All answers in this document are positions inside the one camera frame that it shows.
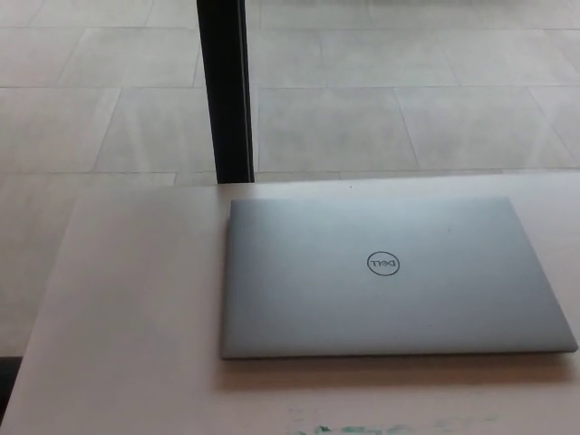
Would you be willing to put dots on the silver laptop with round logo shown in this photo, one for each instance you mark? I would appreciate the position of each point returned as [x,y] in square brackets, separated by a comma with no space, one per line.
[385,290]

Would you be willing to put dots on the black vertical post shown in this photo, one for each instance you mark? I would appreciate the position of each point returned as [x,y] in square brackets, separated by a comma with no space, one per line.
[225,90]

